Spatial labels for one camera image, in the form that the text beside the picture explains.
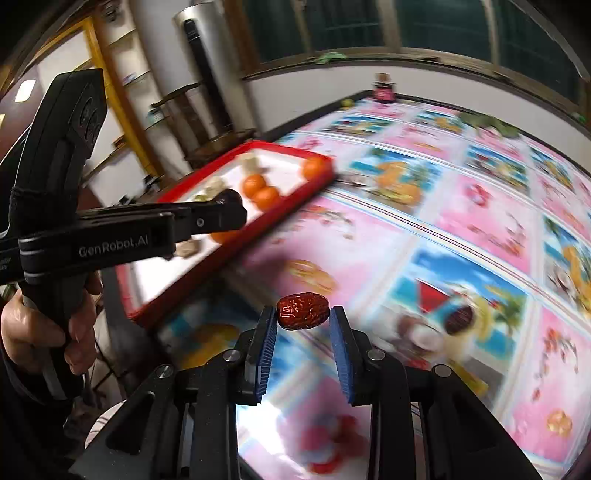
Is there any red tray with white inside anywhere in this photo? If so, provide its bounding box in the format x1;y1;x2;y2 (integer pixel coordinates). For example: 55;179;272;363
115;141;335;328

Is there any printed pink tablecloth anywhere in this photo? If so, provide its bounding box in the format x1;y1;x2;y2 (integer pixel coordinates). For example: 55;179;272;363
157;92;591;480

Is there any silver standing air conditioner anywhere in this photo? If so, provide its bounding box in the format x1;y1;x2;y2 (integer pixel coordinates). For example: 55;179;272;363
173;0;257;158

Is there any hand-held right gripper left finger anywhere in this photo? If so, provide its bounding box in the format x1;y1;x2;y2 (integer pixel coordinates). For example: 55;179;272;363
69;305;279;480

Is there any person's left hand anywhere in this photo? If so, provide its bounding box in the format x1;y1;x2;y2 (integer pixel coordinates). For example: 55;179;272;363
0;270;105;377

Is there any wooden chair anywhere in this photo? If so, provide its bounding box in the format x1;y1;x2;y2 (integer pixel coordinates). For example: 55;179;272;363
152;83;257;169

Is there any person's left forearm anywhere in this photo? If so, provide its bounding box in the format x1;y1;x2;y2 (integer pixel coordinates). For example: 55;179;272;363
0;342;93;480

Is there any wooden frame window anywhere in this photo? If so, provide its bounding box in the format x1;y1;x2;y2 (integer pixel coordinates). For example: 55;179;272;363
240;0;591;121

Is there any dark red jujube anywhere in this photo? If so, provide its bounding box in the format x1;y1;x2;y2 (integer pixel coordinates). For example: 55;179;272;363
276;293;331;330

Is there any yellow frame glass shelf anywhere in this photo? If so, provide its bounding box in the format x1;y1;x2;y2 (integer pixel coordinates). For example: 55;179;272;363
0;18;153;185

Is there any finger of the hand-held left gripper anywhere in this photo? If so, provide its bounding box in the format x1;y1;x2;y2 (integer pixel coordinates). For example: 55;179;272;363
191;188;249;241

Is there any pink perfume bottle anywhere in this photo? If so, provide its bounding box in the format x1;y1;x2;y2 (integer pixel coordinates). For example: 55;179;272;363
373;73;397;103

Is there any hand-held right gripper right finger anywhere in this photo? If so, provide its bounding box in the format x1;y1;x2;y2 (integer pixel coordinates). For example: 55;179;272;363
329;305;543;480

